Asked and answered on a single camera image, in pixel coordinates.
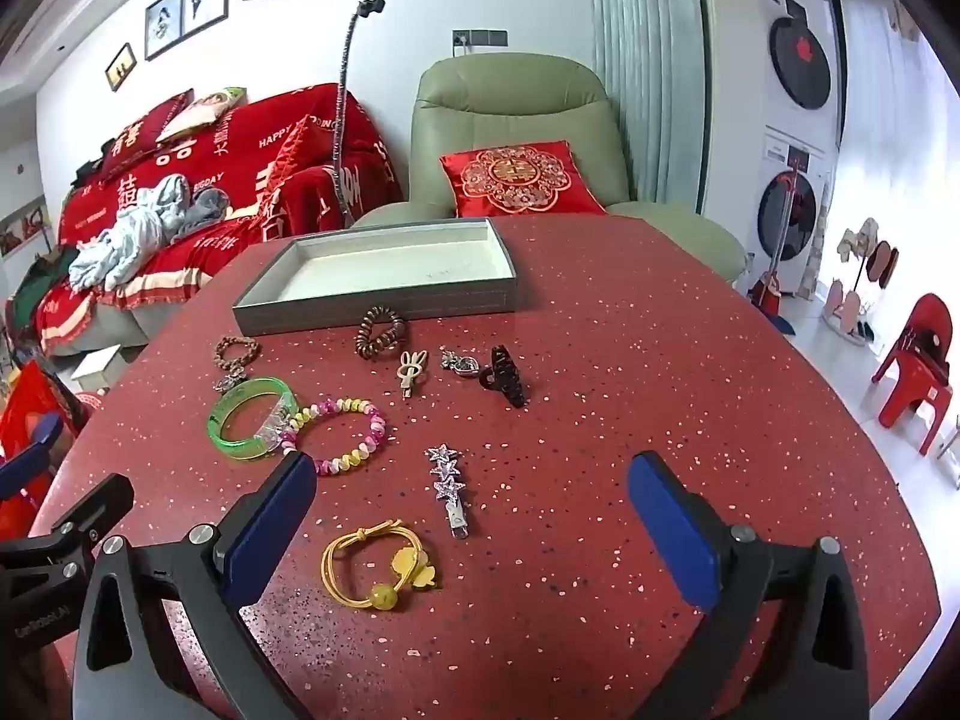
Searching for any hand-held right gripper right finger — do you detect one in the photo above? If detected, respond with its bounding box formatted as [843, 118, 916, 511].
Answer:
[627, 451, 871, 720]

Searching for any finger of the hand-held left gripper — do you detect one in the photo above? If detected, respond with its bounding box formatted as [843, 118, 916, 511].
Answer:
[0, 474, 136, 605]
[0, 412, 65, 500]

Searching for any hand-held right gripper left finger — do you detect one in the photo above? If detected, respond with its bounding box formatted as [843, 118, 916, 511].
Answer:
[71, 452, 320, 720]

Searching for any green translucent bangle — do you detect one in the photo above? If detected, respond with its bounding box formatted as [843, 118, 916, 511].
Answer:
[207, 377, 299, 464]

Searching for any pink yellow beaded bracelet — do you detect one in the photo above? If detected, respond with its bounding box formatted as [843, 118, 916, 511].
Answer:
[281, 397, 388, 476]

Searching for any yellow flower hair tie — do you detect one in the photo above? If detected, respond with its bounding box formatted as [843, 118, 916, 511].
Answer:
[321, 521, 440, 610]

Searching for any brown braided bracelet heart charm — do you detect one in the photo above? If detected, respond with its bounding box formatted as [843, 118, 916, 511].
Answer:
[213, 336, 262, 395]

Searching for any brown spiral hair tie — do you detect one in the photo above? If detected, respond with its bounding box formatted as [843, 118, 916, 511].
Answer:
[355, 306, 410, 361]

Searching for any dark claw hair clip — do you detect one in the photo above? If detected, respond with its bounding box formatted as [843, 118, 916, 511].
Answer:
[480, 345, 527, 410]

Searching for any grey jewelry tray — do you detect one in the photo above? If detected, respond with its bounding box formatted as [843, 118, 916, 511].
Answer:
[232, 217, 518, 337]

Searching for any red bag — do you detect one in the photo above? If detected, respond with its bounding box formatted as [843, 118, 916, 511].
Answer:
[0, 360, 95, 541]

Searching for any white cardboard box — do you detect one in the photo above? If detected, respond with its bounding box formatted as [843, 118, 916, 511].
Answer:
[71, 343, 125, 391]

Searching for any grey sofa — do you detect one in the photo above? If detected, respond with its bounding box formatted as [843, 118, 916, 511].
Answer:
[45, 285, 188, 357]

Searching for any silver star hair clip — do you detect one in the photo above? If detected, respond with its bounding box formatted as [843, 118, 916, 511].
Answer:
[425, 444, 472, 539]

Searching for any pale blue garment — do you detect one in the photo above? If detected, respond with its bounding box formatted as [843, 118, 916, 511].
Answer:
[69, 174, 188, 293]

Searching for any red mop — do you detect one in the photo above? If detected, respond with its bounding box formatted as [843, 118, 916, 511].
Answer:
[750, 172, 797, 316]

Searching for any grey blue garment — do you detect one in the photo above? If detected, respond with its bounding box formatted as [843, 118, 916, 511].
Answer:
[176, 187, 230, 237]

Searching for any red plastic chair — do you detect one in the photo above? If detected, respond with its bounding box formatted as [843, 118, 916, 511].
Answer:
[871, 292, 953, 455]

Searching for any shoe rack with shoes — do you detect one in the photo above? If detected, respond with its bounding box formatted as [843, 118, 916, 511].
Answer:
[821, 217, 901, 346]

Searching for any red flat pillow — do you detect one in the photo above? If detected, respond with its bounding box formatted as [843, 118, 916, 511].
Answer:
[101, 88, 196, 166]

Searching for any red blanket covered sofa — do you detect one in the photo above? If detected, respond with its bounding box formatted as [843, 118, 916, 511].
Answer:
[34, 82, 406, 357]

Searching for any white washing machine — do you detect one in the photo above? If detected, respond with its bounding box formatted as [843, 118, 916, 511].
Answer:
[754, 131, 830, 293]

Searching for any photo print pillow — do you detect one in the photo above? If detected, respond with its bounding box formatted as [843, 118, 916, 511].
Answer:
[156, 86, 247, 143]

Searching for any red fringed cushion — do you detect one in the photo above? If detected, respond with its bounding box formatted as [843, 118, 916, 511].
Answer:
[259, 114, 316, 203]

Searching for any red embroidered cushion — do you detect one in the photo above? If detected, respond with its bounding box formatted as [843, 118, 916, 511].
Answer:
[439, 140, 607, 217]

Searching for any flexible phone holder pole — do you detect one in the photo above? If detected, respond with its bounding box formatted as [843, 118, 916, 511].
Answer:
[330, 0, 387, 230]

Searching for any green armchair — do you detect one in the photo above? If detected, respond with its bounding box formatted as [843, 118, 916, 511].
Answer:
[349, 54, 747, 286]

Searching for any pale green curtain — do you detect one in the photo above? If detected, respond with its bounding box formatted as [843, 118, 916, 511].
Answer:
[586, 0, 710, 215]

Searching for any white sheer curtain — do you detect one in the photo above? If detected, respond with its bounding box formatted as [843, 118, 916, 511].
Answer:
[832, 0, 960, 361]

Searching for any white stacked dryer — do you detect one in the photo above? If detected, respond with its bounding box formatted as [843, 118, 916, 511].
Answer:
[757, 0, 837, 136]

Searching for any small framed wall picture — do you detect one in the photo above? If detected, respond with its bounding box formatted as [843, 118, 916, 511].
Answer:
[105, 43, 137, 92]

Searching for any wall socket panel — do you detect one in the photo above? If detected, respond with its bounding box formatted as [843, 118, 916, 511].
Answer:
[452, 28, 509, 53]

